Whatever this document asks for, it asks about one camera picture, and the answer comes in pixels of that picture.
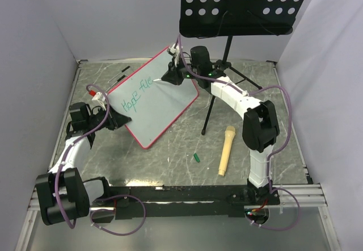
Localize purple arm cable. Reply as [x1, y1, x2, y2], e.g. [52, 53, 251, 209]
[56, 85, 147, 237]
[175, 34, 301, 231]

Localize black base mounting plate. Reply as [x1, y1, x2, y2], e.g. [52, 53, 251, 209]
[93, 185, 280, 220]

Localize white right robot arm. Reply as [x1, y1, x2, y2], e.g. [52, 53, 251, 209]
[161, 43, 280, 204]

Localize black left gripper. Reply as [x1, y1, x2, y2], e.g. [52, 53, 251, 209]
[86, 104, 131, 132]

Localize beige toy microphone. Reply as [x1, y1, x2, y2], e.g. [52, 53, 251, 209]
[218, 125, 236, 176]

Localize black music stand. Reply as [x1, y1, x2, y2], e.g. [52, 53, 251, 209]
[178, 0, 315, 136]

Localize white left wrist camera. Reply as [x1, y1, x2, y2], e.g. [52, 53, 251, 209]
[88, 90, 107, 110]

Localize green marker cap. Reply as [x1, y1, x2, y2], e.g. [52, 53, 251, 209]
[193, 153, 200, 162]

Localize aluminium rail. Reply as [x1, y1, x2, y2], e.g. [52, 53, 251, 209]
[27, 184, 327, 211]

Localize pink framed whiteboard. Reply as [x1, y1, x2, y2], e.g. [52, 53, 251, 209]
[107, 49, 199, 149]

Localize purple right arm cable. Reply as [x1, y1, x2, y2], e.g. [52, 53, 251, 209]
[175, 34, 301, 231]

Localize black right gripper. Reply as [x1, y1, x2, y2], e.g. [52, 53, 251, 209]
[162, 56, 200, 86]

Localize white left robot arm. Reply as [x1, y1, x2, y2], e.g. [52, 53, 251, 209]
[35, 102, 132, 225]

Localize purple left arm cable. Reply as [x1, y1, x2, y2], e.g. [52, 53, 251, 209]
[56, 85, 147, 237]

